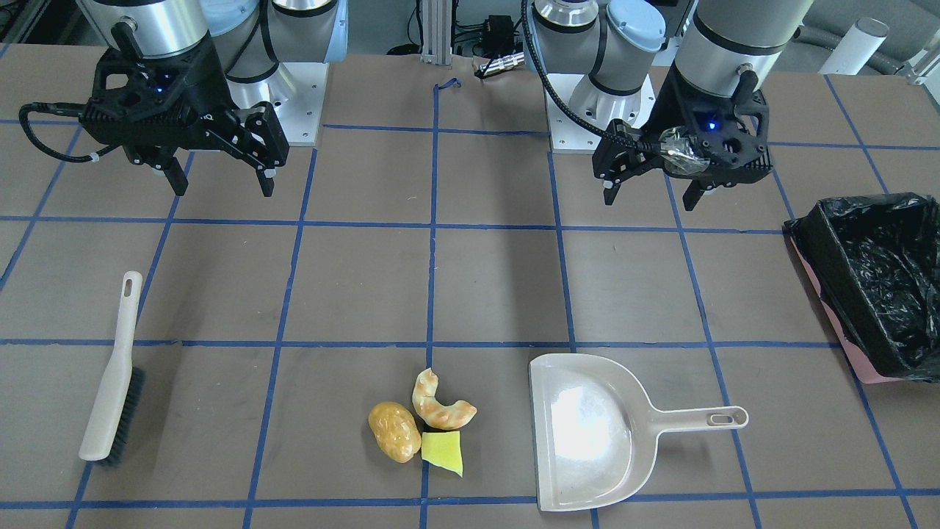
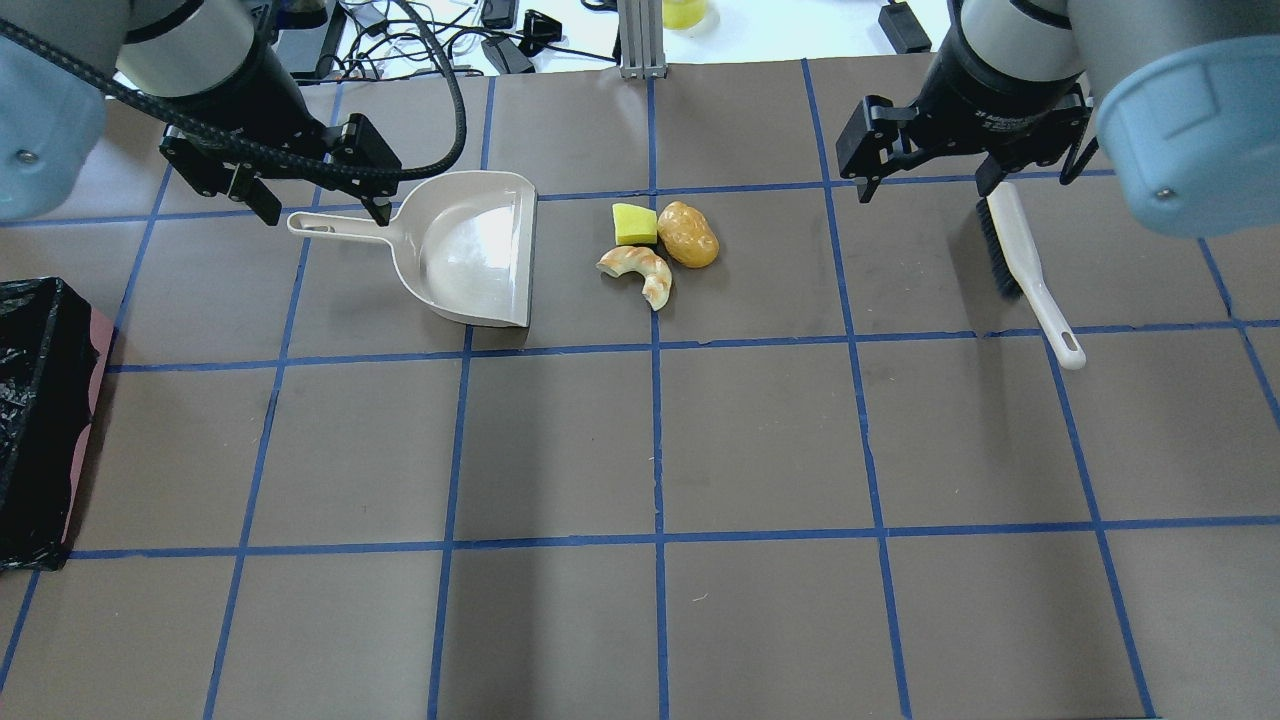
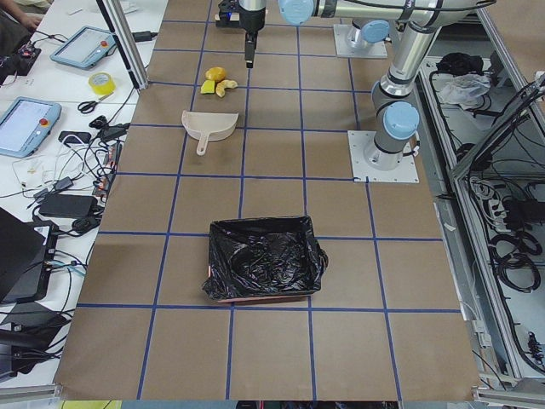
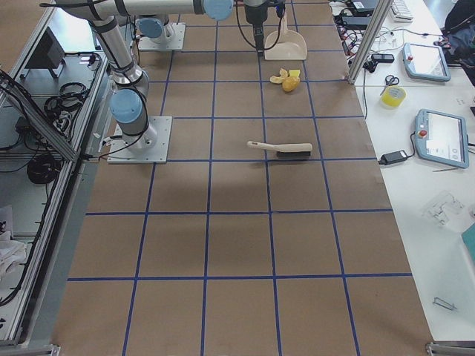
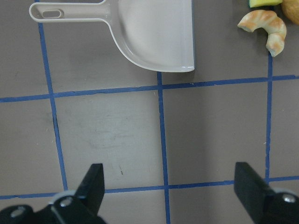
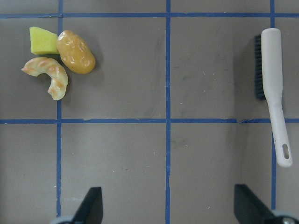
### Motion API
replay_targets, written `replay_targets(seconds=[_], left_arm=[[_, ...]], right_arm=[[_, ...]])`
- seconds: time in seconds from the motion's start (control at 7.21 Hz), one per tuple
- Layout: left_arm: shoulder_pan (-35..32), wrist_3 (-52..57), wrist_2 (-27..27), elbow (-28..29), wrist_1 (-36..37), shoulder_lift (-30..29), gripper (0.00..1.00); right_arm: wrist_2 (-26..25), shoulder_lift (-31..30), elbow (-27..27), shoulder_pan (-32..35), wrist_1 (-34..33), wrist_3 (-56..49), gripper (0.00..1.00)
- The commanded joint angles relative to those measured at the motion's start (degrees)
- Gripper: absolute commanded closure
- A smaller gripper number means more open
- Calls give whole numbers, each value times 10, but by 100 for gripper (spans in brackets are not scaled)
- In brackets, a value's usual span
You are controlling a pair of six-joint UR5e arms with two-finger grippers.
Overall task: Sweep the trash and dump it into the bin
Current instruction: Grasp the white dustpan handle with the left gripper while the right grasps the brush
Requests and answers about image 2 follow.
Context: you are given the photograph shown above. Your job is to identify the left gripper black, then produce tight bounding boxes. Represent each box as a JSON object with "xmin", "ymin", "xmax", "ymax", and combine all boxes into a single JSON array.
[{"xmin": 160, "ymin": 45, "xmax": 402, "ymax": 227}]

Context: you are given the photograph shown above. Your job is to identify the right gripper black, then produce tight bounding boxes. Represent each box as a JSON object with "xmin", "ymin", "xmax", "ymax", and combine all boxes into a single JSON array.
[{"xmin": 836, "ymin": 28, "xmax": 1100, "ymax": 204}]

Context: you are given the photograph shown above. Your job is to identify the white hand brush black bristles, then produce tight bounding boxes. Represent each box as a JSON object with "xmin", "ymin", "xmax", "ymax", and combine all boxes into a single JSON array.
[{"xmin": 975, "ymin": 182, "xmax": 1087, "ymax": 372}]

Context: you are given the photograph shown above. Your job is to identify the beige plastic dustpan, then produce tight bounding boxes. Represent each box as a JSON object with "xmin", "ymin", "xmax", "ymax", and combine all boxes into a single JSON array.
[{"xmin": 285, "ymin": 170, "xmax": 538, "ymax": 328}]

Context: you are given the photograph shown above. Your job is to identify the toy potato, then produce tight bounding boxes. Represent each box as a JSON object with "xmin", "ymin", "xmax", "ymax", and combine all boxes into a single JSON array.
[{"xmin": 657, "ymin": 201, "xmax": 721, "ymax": 269}]

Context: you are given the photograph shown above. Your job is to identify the toy croissant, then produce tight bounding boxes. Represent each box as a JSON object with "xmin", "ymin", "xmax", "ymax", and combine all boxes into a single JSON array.
[{"xmin": 596, "ymin": 245, "xmax": 675, "ymax": 313}]

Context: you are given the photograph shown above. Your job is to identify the yellow sponge piece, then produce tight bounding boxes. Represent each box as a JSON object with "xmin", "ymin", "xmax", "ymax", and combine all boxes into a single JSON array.
[{"xmin": 611, "ymin": 202, "xmax": 659, "ymax": 246}]

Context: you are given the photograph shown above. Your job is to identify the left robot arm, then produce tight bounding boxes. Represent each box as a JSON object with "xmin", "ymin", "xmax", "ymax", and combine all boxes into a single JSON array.
[{"xmin": 3, "ymin": 1, "xmax": 401, "ymax": 225}]

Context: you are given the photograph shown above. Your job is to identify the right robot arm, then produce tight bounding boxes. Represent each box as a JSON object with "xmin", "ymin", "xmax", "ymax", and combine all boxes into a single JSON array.
[{"xmin": 836, "ymin": 1, "xmax": 1279, "ymax": 238}]

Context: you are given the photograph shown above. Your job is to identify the bin with black bag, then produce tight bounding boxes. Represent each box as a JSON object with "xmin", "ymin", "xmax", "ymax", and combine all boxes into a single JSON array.
[{"xmin": 1, "ymin": 275, "xmax": 114, "ymax": 571}]

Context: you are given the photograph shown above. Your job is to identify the black power adapter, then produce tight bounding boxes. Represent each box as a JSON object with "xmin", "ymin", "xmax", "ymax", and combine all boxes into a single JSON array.
[{"xmin": 877, "ymin": 1, "xmax": 932, "ymax": 55}]

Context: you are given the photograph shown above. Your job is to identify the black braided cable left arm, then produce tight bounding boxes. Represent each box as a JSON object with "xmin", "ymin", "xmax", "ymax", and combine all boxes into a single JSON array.
[{"xmin": 0, "ymin": 0, "xmax": 468, "ymax": 183}]

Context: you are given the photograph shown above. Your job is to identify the aluminium frame post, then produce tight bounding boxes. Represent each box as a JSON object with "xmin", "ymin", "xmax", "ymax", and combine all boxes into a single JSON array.
[{"xmin": 617, "ymin": 0, "xmax": 668, "ymax": 79}]

